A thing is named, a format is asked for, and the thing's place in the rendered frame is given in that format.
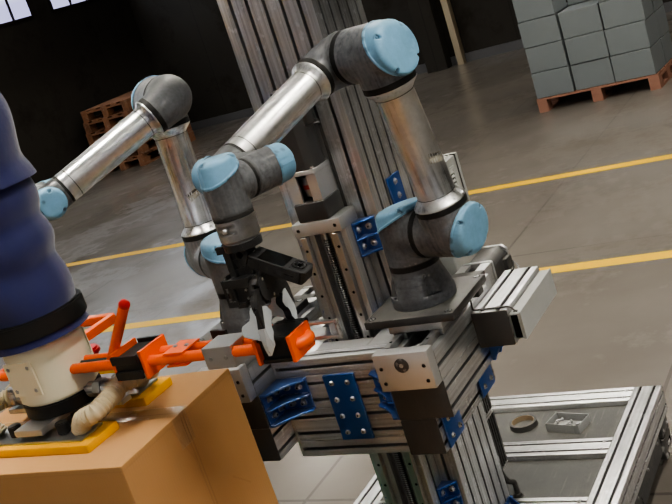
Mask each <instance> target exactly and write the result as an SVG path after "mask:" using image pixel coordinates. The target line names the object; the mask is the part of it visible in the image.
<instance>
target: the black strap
mask: <svg viewBox="0 0 672 504"><path fill-rule="evenodd" d="M75 291H76V294H75V295H74V296H73V298H72V299H71V300H70V301H69V302H67V303H66V304H64V305H62V306H61V307H59V308H57V309H56V310H54V311H52V312H50V313H48V314H46V315H44V316H41V317H39V318H37V319H34V320H32V321H29V322H26V323H24V324H21V325H17V326H13V327H9V328H5V329H0V350H6V349H10V348H14V347H18V346H21V345H24V344H27V343H30V342H33V341H35V340H38V339H40V338H43V337H45V336H47V335H50V334H52V333H54V332H56V331H58V330H60V329H62V328H64V327H66V326H67V325H69V324H71V323H72V322H74V321H75V320H77V319H78V318H79V317H80V316H82V315H83V313H84V312H85V311H86V309H87V304H86V302H85V299H84V297H83V295H82V292H81V290H79V289H77V288H75Z"/></svg>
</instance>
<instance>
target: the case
mask: <svg viewBox="0 0 672 504"><path fill-rule="evenodd" d="M161 377H170V378H171V380H172V385H171V386H169V387H168V388H167V389H166V390H165V391H163V392H162V393H161V394H160V395H159V396H157V397H156V398H155V399H154V400H153V401H151V402H150V403H149V404H148V405H146V406H134V407H122V408H113V410H112V411H110V413H109V414H107V416H106V417H103V419H102V421H98V422H104V421H117V423H118V425H119V429H118V430H117V431H115V432H114V433H113V434H112V435H111V436H109V437H108V438H107V439H106V440H105V441H104V442H102V443H101V444H100V445H99V446H98V447H96V448H95V449H94V450H93V451H92V452H90V453H86V454H66V455H46V456H26V457H7V458H0V504H279V503H278V500H277V498H276V495H275V492H274V490H273V487H272V484H271V482H270V479H269V476H268V473H267V471H266V468H265V465H264V463H263V460H262V457H261V455H260V452H259V449H258V446H257V444H256V441H255V438H254V436H253V433H252V430H251V428H250V425H249V422H248V420H247V417H246V414H245V411H244V409H243V406H242V403H241V401H240V398H239V395H238V393H237V390H236V387H235V384H234V382H233V379H232V376H231V374H230V371H229V369H228V368H226V369H217V370H209V371H200V372H192V373H183V374H175V375H166V376H158V377H155V378H161ZM10 408H12V407H9V408H7V409H6V410H4V411H3V412H2V413H0V422H1V423H2V424H4V425H5V427H6V426H7V428H8V426H9V425H11V424H13V423H16V422H19V423H20V424H21V426H22V425H24V424H25V423H26V422H28V421H29V420H30V418H28V416H27V414H26V413H19V414H10V413H9V409H10Z"/></svg>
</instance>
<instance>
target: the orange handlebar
mask: <svg viewBox="0 0 672 504"><path fill-rule="evenodd" d="M115 318H116V316H115V314H114V313H105V314H98V315H91V316H88V318H87V320H86V321H85V322H84V323H83V324H81V325H80V326H83V327H88V326H91V327H90V328H88V329H87V330H85V333H86V335H87V338H88V340H89V341H90V340H91V339H93V338H94V337H96V336H97V335H99V334H100V333H101V332H103V331H104V330H106V329H107V328H109V327H110V326H111V325H113V324H114V323H115ZM314 339H315V334H314V332H313V331H312V330H309V329H307V330H306V331H305V333H304V334H303V335H302V336H300V337H298V338H297V340H296V346H297V348H298V349H299V350H300V349H303V348H305V347H307V346H309V345H310V344H311V343H312V342H313V341H314ZM199 340H200V338H195V339H187V340H180V341H179V342H177V343H176V344H174V345H165V346H161V347H160V349H159V353H160V354H154V355H149V356H148V358H147V362H148V364H149V365H150V366H156V365H166V364H169V365H168V366H167V368H171V367H180V366H187V365H189V364H190V363H191V362H194V361H203V360H205V359H204V356H203V354H202V351H201V349H202V348H203V347H204V346H206V345H207V344H208V343H209V342H210V341H212V340H207V341H199ZM252 340H253V339H248V338H245V337H244V339H243V345H234V346H233V348H232V355H233V356H235V357H241V356H251V355H255V353H254V350H253V347H252V345H251V341H252ZM197 341H199V342H197ZM107 354H108V352H106V353H98V354H89V355H85V356H84V360H87V359H95V358H96V359H97V358H105V357H107ZM109 370H114V369H113V367H112V364H111V362H110V360H101V361H93V362H84V363H75V364H72V365H71V366H70V372H71V373H72V374H81V373H90V372H100V371H109ZM0 381H1V382H5V381H9V380H8V378H7V375H6V373H5V371H4V368H2V369H1V370H0Z"/></svg>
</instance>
